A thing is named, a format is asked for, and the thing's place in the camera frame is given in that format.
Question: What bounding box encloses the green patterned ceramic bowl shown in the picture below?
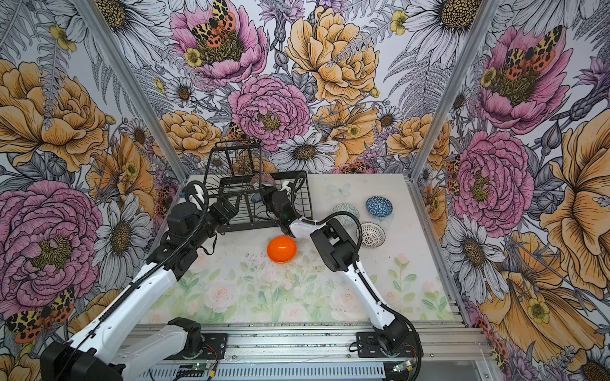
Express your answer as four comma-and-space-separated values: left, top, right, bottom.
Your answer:
333, 203, 360, 228

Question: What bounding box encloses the right aluminium corner post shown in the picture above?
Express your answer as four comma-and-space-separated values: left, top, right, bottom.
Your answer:
409, 0, 500, 182

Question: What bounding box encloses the aluminium corner post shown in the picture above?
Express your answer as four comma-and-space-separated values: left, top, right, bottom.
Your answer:
409, 0, 500, 182
75, 1, 189, 184

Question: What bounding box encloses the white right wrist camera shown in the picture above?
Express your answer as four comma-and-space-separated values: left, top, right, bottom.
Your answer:
281, 180, 294, 193

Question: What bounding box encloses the dark blue patterned bowl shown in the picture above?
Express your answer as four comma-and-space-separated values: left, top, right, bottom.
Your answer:
365, 195, 393, 218

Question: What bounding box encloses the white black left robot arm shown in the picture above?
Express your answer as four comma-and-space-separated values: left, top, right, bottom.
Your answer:
41, 198, 238, 380

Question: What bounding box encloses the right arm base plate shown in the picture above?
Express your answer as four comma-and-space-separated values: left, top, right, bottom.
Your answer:
350, 331, 419, 358

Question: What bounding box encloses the white brown lattice bowl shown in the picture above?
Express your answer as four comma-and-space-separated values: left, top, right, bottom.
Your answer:
362, 222, 386, 248

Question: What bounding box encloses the black wire dish rack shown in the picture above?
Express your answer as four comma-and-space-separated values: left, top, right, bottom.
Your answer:
203, 139, 313, 233

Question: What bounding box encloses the blue floral ceramic bowl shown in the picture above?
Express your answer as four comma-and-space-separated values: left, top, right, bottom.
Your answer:
251, 192, 263, 204

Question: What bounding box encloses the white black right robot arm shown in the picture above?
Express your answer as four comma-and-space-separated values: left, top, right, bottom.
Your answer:
261, 185, 424, 358

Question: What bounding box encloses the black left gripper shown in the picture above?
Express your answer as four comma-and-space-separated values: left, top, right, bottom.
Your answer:
191, 194, 241, 249

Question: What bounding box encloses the red patterned ceramic bowl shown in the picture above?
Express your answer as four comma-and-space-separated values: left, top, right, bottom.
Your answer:
249, 172, 276, 189

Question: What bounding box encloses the green circuit board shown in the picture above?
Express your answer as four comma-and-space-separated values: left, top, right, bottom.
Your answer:
179, 363, 217, 373

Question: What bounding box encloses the left aluminium corner post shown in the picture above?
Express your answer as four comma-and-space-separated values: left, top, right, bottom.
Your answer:
75, 1, 189, 184

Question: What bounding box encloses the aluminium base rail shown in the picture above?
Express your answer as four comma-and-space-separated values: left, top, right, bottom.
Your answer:
85, 321, 478, 381

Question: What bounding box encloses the orange plastic bowl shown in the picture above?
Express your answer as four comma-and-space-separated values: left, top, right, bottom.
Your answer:
266, 236, 298, 264

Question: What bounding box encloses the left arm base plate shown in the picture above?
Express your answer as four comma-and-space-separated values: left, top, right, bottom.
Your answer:
200, 333, 229, 360

